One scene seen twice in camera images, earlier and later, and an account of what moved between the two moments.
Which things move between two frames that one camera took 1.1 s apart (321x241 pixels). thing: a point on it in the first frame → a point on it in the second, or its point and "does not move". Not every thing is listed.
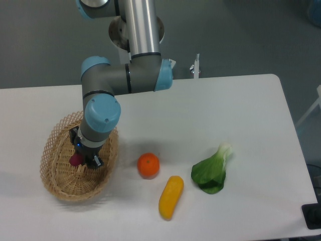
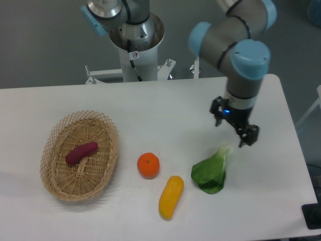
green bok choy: x=209 y=174 does not move
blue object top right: x=314 y=12 does not move
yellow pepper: x=170 y=197 does not move
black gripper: x=89 y=154 → x=239 y=118
